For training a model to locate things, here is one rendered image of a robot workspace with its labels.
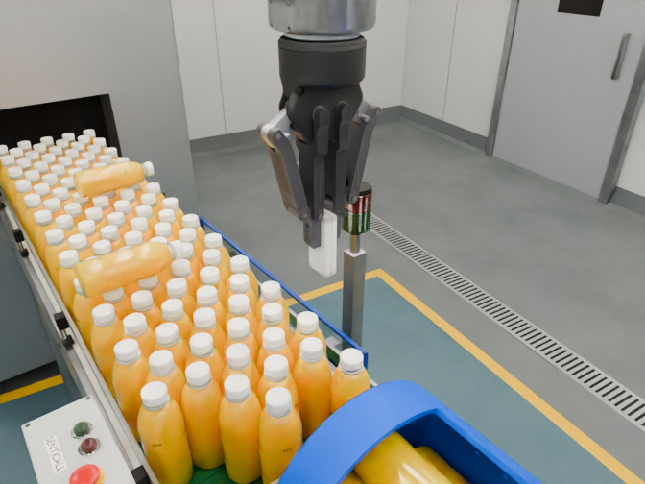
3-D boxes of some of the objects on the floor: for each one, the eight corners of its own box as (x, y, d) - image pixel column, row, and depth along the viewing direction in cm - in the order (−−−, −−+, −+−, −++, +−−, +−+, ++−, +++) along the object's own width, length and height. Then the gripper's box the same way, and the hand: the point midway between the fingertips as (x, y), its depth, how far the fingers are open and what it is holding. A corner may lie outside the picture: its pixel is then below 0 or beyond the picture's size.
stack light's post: (344, 540, 168) (353, 257, 113) (336, 530, 171) (342, 250, 116) (352, 533, 170) (367, 252, 115) (345, 523, 173) (355, 244, 118)
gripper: (352, 22, 49) (346, 237, 61) (231, 35, 42) (251, 275, 54) (409, 31, 44) (391, 264, 56) (282, 46, 37) (292, 309, 49)
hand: (322, 241), depth 53 cm, fingers closed
